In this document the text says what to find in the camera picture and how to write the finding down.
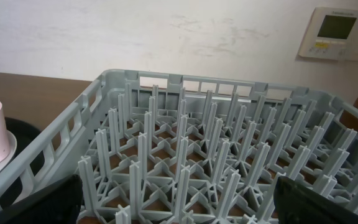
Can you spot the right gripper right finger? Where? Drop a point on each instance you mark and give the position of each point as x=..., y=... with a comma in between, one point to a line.
x=296, y=204

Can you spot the white wall control panel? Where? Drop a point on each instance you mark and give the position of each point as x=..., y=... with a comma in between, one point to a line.
x=332, y=34

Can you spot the grey dishwasher rack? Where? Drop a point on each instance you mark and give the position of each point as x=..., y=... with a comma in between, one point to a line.
x=164, y=148

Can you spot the black round tray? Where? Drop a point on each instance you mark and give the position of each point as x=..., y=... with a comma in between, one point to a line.
x=25, y=133

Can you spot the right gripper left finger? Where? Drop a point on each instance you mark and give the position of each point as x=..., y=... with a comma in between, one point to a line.
x=60, y=202

